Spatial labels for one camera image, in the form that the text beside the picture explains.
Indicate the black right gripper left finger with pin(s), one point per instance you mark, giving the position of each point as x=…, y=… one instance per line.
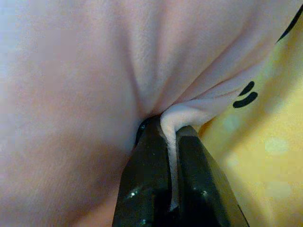
x=146, y=170

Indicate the yellow cartoon egg blanket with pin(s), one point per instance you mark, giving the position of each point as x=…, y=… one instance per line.
x=272, y=165

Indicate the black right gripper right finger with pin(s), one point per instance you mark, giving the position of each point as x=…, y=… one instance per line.
x=201, y=184

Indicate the pink plush pillow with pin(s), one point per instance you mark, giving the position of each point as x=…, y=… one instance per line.
x=82, y=94

